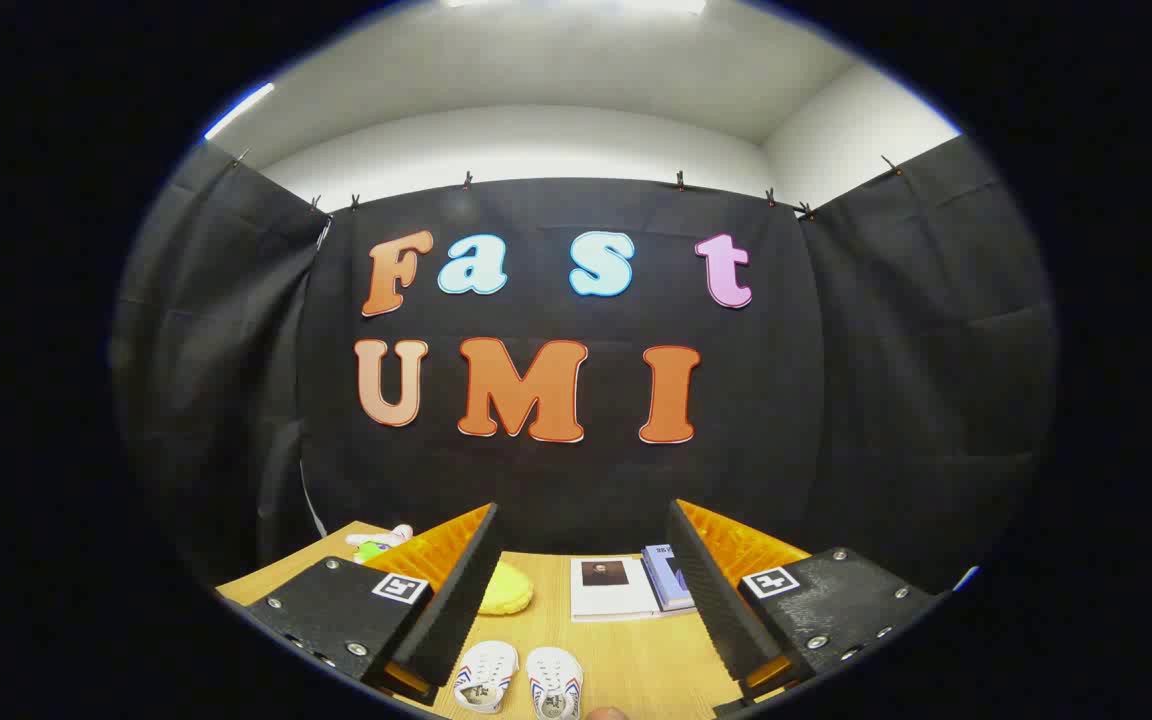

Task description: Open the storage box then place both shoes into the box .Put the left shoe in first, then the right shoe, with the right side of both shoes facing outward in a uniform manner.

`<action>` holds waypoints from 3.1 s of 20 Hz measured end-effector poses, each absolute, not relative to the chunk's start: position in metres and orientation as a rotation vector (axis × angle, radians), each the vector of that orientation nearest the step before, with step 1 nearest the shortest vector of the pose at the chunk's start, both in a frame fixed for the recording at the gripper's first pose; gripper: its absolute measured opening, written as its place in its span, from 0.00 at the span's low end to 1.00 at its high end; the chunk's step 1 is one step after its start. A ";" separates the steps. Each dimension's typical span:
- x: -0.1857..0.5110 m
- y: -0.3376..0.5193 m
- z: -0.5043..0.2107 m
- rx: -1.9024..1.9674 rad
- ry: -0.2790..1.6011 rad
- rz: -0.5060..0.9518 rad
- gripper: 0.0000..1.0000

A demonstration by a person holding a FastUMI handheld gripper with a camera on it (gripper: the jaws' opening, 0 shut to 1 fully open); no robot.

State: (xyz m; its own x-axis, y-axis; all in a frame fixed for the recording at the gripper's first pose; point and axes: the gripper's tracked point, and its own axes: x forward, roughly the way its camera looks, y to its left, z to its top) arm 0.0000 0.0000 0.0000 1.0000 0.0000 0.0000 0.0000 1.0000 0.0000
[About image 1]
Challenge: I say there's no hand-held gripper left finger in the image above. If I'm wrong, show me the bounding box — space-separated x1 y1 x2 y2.
219 503 502 707

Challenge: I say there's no blue cover book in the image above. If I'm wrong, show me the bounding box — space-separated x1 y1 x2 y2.
642 544 697 612

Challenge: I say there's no yellow fluffy plush ball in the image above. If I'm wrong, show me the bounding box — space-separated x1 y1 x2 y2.
478 560 535 616

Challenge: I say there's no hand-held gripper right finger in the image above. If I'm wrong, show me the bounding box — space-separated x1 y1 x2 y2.
667 498 945 719

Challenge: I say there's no white portrait cover book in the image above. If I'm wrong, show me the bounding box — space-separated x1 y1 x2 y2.
569 556 662 623

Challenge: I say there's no white canvas shoe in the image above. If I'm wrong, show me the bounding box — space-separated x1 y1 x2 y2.
526 646 584 720
453 640 519 714

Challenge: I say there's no pink and green plush toy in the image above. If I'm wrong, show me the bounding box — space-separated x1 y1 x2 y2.
344 524 415 563

